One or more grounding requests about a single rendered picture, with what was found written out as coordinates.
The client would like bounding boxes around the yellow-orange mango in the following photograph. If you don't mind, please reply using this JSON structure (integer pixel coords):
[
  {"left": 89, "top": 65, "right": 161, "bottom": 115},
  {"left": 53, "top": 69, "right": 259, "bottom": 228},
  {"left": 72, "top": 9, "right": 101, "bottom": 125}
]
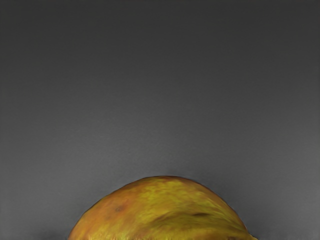
[{"left": 67, "top": 175, "right": 258, "bottom": 240}]

